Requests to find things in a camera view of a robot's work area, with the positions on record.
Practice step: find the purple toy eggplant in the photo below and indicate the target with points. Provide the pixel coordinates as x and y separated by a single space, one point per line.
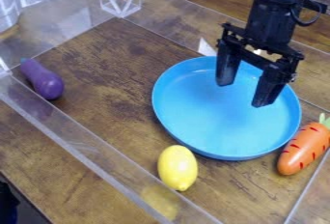
46 81

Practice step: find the yellow toy lemon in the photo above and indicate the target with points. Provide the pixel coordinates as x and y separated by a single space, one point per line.
178 167

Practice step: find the orange toy carrot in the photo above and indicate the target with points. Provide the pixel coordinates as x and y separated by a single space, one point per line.
305 147

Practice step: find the blue round plastic plate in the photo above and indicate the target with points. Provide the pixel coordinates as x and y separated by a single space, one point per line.
211 119

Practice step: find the clear acrylic enclosure wall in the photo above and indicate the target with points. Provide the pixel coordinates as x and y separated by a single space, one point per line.
80 153

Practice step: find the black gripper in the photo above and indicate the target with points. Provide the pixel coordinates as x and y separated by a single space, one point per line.
261 43

